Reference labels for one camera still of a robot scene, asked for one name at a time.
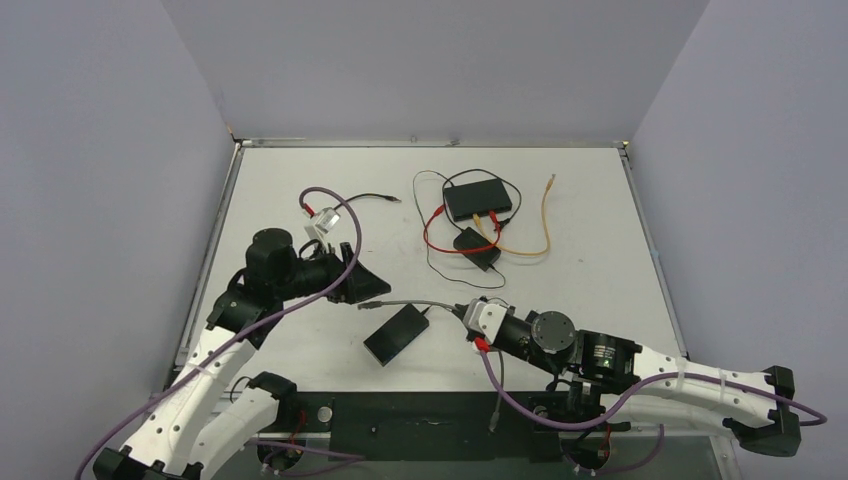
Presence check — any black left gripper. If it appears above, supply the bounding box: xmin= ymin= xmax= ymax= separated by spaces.
xmin=275 ymin=242 xmax=390 ymax=304

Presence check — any ribbed black network switch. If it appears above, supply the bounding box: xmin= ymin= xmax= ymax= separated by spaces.
xmin=363 ymin=304 xmax=430 ymax=366

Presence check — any black ethernet cable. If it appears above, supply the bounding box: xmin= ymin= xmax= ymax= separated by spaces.
xmin=334 ymin=192 xmax=403 ymax=212

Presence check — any red ethernet cable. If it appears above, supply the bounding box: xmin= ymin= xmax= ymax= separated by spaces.
xmin=422 ymin=205 xmax=505 ymax=256

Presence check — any black Mercury switch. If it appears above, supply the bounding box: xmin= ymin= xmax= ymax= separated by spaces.
xmin=443 ymin=179 xmax=513 ymax=222

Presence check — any thin black barrel plug cable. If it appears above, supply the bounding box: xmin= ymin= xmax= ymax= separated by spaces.
xmin=411 ymin=170 xmax=508 ymax=289

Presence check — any yellow ethernet cable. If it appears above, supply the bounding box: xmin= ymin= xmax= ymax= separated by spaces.
xmin=470 ymin=174 xmax=559 ymax=258

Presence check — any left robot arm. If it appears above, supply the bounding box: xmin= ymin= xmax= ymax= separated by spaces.
xmin=92 ymin=228 xmax=391 ymax=479

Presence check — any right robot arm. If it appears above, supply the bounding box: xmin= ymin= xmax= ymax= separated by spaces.
xmin=452 ymin=299 xmax=802 ymax=457

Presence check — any black power brick adapter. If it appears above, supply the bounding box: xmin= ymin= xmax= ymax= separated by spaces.
xmin=453 ymin=227 xmax=501 ymax=271

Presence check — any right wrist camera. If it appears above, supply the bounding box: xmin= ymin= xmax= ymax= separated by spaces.
xmin=463 ymin=299 xmax=510 ymax=344

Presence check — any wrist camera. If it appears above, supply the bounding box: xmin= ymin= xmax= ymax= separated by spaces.
xmin=304 ymin=207 xmax=340 ymax=248
xmin=463 ymin=299 xmax=510 ymax=344

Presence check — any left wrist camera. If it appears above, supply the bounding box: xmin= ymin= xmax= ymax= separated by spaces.
xmin=304 ymin=207 xmax=340 ymax=248

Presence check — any black mains power cord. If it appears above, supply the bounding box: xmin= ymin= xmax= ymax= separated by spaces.
xmin=442 ymin=168 xmax=523 ymax=233

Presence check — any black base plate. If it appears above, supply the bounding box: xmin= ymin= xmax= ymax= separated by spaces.
xmin=291 ymin=392 xmax=632 ymax=464

